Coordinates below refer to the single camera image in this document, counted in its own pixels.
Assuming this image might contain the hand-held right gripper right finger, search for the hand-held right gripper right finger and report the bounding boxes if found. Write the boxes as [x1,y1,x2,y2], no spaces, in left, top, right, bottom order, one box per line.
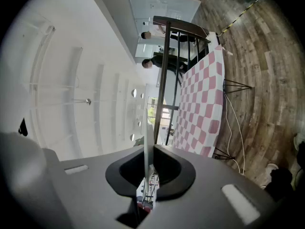
[142,144,283,229]

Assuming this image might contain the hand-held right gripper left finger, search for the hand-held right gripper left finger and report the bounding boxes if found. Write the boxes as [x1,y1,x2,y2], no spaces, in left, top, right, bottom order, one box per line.
[44,145,145,229]

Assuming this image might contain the person's white shoe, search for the person's white shoe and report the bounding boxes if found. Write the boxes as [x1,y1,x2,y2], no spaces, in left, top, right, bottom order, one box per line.
[293,133,305,150]
[266,163,279,176]

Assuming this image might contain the person's black clothing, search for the person's black clothing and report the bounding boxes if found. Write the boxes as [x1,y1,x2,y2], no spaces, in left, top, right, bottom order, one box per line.
[264,141,305,202]

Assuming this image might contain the red white checkered tablecloth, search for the red white checkered tablecloth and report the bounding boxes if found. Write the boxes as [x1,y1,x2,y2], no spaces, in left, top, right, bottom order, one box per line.
[171,44,226,157]

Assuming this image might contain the small silver ceiling fixture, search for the small silver ceiling fixture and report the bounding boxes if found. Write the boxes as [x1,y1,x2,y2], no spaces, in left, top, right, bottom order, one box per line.
[71,98,92,105]

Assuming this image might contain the window with green view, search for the window with green view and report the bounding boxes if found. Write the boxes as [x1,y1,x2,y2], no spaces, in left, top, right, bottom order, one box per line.
[147,96,158,125]

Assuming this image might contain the dark wood metal railing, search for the dark wood metal railing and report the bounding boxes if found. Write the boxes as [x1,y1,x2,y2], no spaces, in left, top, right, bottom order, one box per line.
[152,15,213,146]

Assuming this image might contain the yellow black striped floor tape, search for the yellow black striped floor tape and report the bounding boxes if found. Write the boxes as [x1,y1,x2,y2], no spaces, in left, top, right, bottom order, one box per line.
[215,0,266,37]

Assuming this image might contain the white floor cable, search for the white floor cable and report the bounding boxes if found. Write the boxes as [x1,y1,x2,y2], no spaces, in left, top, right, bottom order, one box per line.
[223,93,246,176]

